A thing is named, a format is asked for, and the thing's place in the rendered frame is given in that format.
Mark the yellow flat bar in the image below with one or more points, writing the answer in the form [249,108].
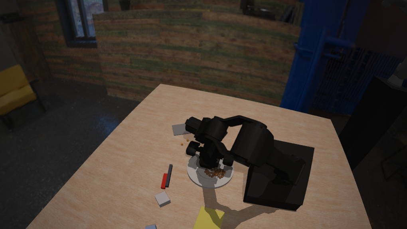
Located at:
[209,219]

